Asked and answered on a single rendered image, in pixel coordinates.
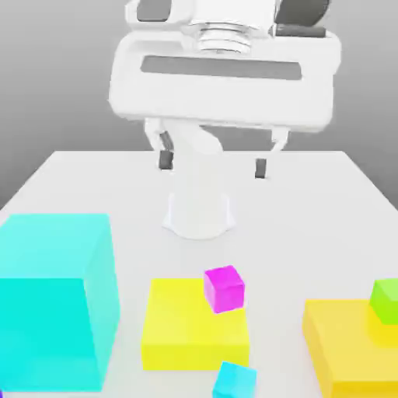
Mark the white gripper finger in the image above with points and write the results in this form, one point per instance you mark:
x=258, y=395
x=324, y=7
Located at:
x=165, y=160
x=260, y=169

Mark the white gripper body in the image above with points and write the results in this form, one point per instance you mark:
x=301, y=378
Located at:
x=217, y=99

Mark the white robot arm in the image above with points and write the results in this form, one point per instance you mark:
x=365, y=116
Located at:
x=196, y=186

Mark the small magenta cube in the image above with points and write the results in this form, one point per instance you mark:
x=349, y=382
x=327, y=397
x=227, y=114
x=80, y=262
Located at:
x=224, y=290

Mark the small green cube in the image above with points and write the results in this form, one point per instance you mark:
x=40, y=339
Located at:
x=385, y=303

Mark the small cyan cube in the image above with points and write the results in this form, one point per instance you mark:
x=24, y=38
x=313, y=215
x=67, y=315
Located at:
x=234, y=381

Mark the large yellow box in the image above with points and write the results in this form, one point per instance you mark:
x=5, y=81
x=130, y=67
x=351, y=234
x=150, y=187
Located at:
x=180, y=326

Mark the large cyan box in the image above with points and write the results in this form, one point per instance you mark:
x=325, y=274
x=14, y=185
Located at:
x=46, y=311

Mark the large orange box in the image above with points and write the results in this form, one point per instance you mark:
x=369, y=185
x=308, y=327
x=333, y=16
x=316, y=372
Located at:
x=342, y=351

